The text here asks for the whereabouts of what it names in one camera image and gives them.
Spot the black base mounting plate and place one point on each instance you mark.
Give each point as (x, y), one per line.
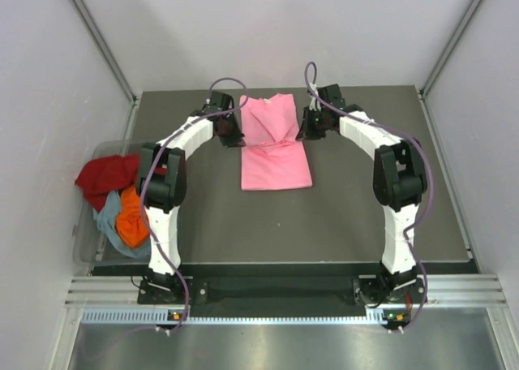
(206, 290)

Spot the clear plastic bin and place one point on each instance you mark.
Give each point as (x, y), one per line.
(91, 247)

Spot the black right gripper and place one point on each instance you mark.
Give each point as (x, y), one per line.
(306, 132)

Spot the pink t shirt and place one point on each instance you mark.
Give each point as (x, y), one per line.
(272, 158)

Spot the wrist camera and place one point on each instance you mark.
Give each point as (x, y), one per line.
(327, 95)
(219, 104)

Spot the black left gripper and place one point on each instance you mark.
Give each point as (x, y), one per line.
(235, 139)

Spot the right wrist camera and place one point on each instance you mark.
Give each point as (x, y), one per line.
(327, 95)

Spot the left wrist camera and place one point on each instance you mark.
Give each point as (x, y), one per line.
(219, 104)

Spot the grey blue t shirt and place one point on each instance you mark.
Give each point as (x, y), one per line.
(106, 224)

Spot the red t shirt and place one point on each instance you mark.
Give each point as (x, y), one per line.
(103, 175)

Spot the orange t shirt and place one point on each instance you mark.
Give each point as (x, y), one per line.
(129, 222)

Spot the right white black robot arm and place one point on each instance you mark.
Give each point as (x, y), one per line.
(399, 181)

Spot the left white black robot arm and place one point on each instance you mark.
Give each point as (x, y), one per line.
(162, 187)

